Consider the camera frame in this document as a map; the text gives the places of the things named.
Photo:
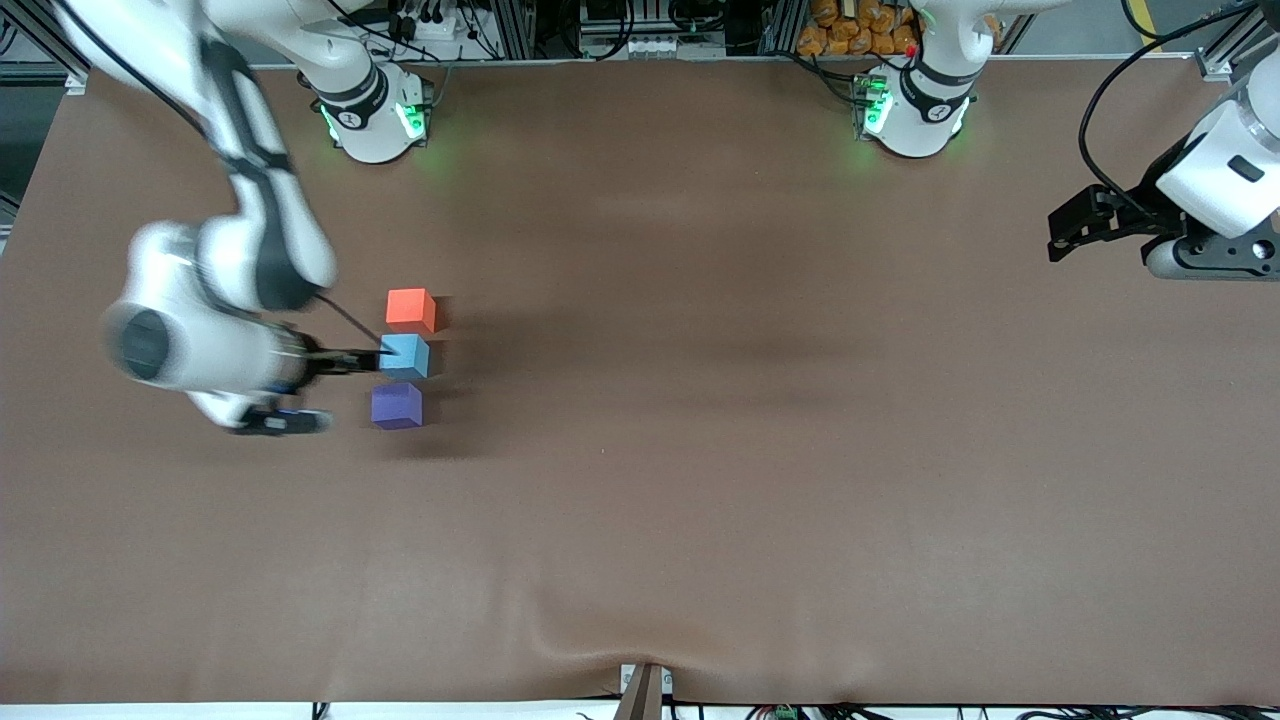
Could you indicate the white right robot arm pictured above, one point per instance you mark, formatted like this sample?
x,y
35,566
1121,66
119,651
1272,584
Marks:
x,y
230,270

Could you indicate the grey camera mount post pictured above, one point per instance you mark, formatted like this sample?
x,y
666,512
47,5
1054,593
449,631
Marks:
x,y
643,692

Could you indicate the brown table mat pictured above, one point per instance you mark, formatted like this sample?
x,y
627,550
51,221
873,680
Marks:
x,y
640,520

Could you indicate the purple cube block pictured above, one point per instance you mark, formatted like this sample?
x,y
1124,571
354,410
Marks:
x,y
396,405

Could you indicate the white terminal block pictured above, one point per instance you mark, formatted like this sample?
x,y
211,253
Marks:
x,y
660,46

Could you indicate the orange cube block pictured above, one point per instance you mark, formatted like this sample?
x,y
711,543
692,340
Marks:
x,y
409,310

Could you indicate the green plug connector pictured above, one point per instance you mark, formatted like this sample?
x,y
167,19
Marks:
x,y
784,713

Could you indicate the light blue cube block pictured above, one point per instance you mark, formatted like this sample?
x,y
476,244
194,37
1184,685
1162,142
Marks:
x,y
408,357

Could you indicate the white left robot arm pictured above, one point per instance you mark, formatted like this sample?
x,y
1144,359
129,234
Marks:
x,y
925,110

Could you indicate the white power strip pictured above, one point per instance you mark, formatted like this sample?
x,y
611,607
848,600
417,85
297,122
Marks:
x,y
432,27

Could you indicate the orange snack bag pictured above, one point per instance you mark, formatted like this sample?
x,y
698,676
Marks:
x,y
850,28

